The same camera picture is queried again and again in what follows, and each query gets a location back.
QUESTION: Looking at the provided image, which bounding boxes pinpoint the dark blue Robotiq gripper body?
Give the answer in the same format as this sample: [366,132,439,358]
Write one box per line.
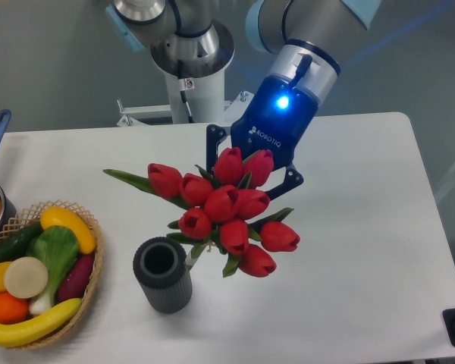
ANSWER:
[231,76,319,167]

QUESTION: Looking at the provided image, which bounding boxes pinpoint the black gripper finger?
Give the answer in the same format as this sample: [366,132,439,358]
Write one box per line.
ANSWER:
[206,124,228,171]
[266,163,304,200]

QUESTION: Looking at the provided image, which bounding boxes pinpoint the red tulip bouquet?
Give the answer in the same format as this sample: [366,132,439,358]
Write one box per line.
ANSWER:
[105,147,300,278]

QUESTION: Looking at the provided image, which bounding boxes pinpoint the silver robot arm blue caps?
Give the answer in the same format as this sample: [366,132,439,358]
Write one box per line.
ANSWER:
[105,1,381,199]

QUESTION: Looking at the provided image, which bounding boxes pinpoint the grey ribbed vase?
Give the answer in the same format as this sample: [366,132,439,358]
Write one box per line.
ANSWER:
[133,237,193,314]

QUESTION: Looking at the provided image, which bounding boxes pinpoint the green bok choy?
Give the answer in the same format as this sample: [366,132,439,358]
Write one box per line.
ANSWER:
[26,226,79,316]

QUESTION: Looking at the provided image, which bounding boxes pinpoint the woven wicker basket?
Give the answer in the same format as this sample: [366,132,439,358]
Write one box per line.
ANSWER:
[0,200,104,350]

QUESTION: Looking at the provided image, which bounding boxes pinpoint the purple sweet potato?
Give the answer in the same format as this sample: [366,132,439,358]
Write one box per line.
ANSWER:
[57,255,94,303]

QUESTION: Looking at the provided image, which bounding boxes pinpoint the green cucumber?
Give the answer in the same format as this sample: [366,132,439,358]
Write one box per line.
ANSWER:
[0,222,43,263]

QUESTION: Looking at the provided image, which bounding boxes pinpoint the beige round radish slice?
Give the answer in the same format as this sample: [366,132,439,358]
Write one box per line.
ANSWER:
[4,256,49,299]

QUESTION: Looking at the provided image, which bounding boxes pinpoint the orange fruit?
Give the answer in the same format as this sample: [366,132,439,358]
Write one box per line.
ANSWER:
[0,292,29,325]

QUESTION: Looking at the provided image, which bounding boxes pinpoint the yellow banana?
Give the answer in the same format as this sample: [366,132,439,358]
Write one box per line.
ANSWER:
[0,298,82,348]

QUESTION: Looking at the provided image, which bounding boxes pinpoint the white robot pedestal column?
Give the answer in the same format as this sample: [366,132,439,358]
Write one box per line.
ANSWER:
[164,70,224,124]

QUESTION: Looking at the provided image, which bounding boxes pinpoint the black cable on pedestal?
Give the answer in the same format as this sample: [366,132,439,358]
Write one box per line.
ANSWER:
[177,59,196,124]

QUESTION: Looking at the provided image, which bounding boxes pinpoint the black gripper wrist cable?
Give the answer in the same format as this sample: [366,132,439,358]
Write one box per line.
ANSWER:
[290,54,313,91]

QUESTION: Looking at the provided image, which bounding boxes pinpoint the white metal base frame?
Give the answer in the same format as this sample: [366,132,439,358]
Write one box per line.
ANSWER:
[116,90,254,127]

